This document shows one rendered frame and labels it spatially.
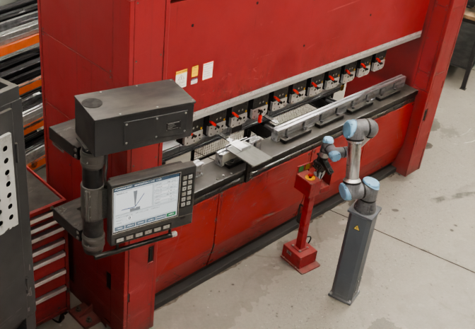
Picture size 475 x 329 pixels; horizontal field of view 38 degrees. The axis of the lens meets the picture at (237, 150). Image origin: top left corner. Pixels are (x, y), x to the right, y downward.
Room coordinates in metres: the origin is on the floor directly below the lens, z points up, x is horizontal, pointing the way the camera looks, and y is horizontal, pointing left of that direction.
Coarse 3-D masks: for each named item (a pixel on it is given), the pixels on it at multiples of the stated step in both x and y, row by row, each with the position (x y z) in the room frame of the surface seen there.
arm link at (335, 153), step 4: (332, 144) 4.09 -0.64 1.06; (328, 148) 4.06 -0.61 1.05; (332, 148) 4.05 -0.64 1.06; (336, 148) 4.06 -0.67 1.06; (340, 148) 4.06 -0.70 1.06; (328, 152) 4.03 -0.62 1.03; (332, 152) 4.01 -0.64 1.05; (336, 152) 4.01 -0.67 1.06; (340, 152) 4.03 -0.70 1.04; (344, 152) 4.04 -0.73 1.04; (332, 156) 3.99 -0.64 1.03; (336, 156) 3.99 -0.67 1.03; (340, 156) 4.00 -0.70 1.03; (332, 160) 3.99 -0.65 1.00; (336, 160) 4.00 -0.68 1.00
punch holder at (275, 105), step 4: (280, 88) 4.30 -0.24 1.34; (284, 88) 4.33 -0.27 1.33; (272, 92) 4.26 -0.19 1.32; (276, 92) 4.27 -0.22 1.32; (280, 92) 4.30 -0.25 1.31; (284, 92) 4.33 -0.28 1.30; (272, 96) 4.26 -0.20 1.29; (276, 96) 4.27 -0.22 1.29; (280, 96) 4.30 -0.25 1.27; (284, 96) 4.34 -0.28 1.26; (268, 100) 4.28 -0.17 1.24; (272, 100) 4.25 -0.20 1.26; (276, 100) 4.28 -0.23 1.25; (284, 100) 4.34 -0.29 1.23; (268, 104) 4.28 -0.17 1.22; (272, 104) 4.25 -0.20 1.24; (276, 104) 4.28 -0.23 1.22; (280, 104) 4.31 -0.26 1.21; (284, 104) 4.34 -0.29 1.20; (268, 108) 4.28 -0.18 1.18; (272, 108) 4.25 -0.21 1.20; (276, 108) 4.28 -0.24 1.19; (280, 108) 4.31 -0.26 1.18
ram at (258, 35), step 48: (192, 0) 3.65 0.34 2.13; (240, 0) 3.93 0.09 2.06; (288, 0) 4.26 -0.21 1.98; (336, 0) 4.65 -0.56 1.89; (384, 0) 5.10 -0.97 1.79; (192, 48) 3.67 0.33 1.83; (240, 48) 3.97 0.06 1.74; (288, 48) 4.32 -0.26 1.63; (336, 48) 4.73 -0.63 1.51; (384, 48) 5.22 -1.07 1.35; (192, 96) 3.69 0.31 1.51
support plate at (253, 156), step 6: (246, 144) 4.06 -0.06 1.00; (228, 150) 3.96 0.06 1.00; (234, 150) 3.97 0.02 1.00; (246, 150) 3.99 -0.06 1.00; (252, 150) 4.00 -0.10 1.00; (258, 150) 4.00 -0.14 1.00; (240, 156) 3.90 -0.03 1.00; (246, 156) 3.90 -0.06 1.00; (252, 156) 3.91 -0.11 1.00; (258, 156) 3.92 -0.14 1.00; (264, 156) 3.93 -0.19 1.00; (270, 156) 3.94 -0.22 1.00; (246, 162) 3.85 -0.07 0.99; (252, 162) 3.84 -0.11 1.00; (258, 162) 3.85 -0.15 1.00
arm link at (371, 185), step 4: (364, 180) 3.77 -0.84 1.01; (368, 180) 3.78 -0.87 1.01; (372, 180) 3.79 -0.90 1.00; (376, 180) 3.81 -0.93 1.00; (364, 184) 3.75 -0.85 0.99; (368, 184) 3.74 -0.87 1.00; (372, 184) 3.75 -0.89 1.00; (376, 184) 3.76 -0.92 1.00; (364, 188) 3.73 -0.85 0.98; (368, 188) 3.74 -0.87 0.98; (372, 188) 3.73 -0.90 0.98; (376, 188) 3.74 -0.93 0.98; (364, 192) 3.71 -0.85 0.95; (368, 192) 3.72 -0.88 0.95; (372, 192) 3.73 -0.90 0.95; (376, 192) 3.75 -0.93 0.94; (364, 196) 3.71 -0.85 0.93; (368, 196) 3.73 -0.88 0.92; (372, 196) 3.74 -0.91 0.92; (376, 196) 3.76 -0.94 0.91; (364, 200) 3.74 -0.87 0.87; (368, 200) 3.73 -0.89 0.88; (372, 200) 3.74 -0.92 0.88
